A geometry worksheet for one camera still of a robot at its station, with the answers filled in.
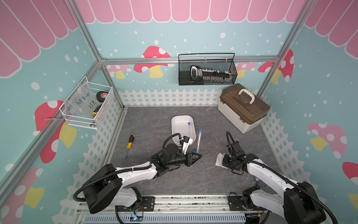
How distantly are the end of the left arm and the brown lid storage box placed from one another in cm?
48

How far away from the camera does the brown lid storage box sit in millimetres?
956

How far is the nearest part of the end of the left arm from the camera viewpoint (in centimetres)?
62
